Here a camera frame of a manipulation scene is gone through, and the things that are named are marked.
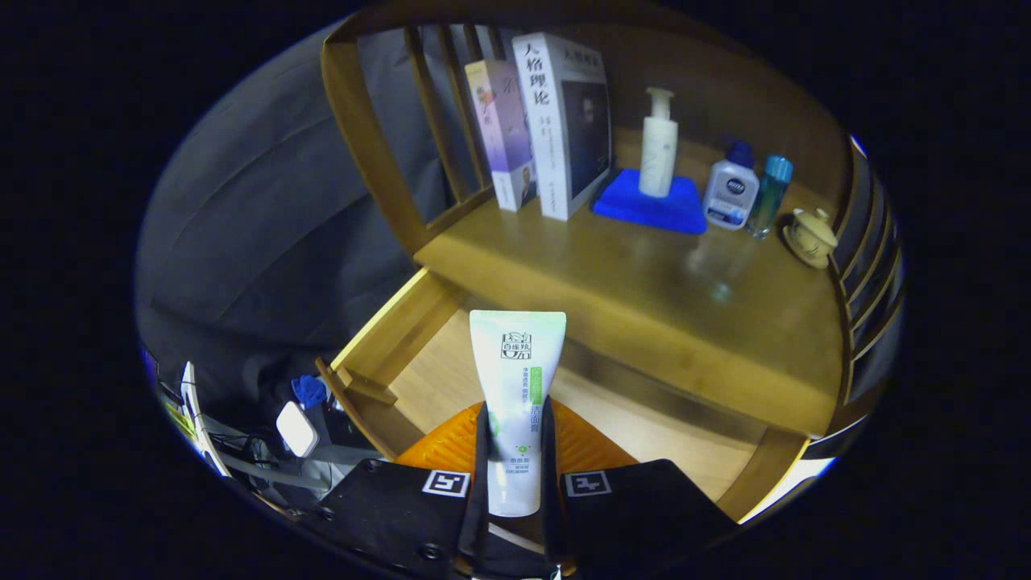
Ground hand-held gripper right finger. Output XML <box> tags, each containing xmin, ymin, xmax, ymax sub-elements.
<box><xmin>538</xmin><ymin>395</ymin><xmax>738</xmax><ymax>577</ymax></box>

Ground blue folded cloth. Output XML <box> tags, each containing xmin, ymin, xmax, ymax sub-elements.
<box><xmin>592</xmin><ymin>168</ymin><xmax>708</xmax><ymax>235</ymax></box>

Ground white panel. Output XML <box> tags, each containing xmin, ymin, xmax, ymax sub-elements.
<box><xmin>739</xmin><ymin>458</ymin><xmax>838</xmax><ymax>524</ymax></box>

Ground slim teal bottle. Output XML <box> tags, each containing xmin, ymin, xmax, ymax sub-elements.
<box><xmin>745</xmin><ymin>155</ymin><xmax>794</xmax><ymax>241</ymax></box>

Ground black backdrop cloth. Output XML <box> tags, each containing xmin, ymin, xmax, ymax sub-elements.
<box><xmin>135</xmin><ymin>28</ymin><xmax>484</xmax><ymax>420</ymax></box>

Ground wooden cabinet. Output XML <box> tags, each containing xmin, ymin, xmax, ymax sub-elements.
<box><xmin>321</xmin><ymin>4</ymin><xmax>905</xmax><ymax>452</ymax></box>

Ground blue cloth scrap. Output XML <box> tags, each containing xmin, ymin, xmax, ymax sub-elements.
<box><xmin>290</xmin><ymin>375</ymin><xmax>329</xmax><ymax>410</ymax></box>

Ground wooden countertop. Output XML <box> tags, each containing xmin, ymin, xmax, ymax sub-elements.
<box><xmin>413</xmin><ymin>129</ymin><xmax>847</xmax><ymax>436</ymax></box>

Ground white bottle with blue cap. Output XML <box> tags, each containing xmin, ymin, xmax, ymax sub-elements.
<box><xmin>702</xmin><ymin>141</ymin><xmax>760</xmax><ymax>232</ymax></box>

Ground purple book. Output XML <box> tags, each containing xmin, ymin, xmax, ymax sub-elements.
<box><xmin>465</xmin><ymin>59</ymin><xmax>539</xmax><ymax>213</ymax></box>

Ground white facial cleanser tube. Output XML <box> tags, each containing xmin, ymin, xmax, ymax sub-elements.
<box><xmin>469</xmin><ymin>310</ymin><xmax>568</xmax><ymax>518</ymax></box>

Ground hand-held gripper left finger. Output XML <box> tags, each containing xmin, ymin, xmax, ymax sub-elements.
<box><xmin>302</xmin><ymin>400</ymin><xmax>494</xmax><ymax>577</ymax></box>

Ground white pump bottle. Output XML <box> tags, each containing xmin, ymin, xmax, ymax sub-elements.
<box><xmin>639</xmin><ymin>87</ymin><xmax>679</xmax><ymax>198</ymax></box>

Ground wooden drawer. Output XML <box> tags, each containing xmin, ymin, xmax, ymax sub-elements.
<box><xmin>314</xmin><ymin>267</ymin><xmax>810</xmax><ymax>523</ymax></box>

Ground thick white book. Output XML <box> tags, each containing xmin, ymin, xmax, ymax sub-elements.
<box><xmin>511</xmin><ymin>32</ymin><xmax>613</xmax><ymax>222</ymax></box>

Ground white rounded device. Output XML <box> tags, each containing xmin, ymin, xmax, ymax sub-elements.
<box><xmin>276</xmin><ymin>401</ymin><xmax>321</xmax><ymax>458</ymax></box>

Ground beige lidded teacup with saucer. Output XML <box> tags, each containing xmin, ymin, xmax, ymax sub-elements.
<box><xmin>781</xmin><ymin>208</ymin><xmax>838</xmax><ymax>270</ymax></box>

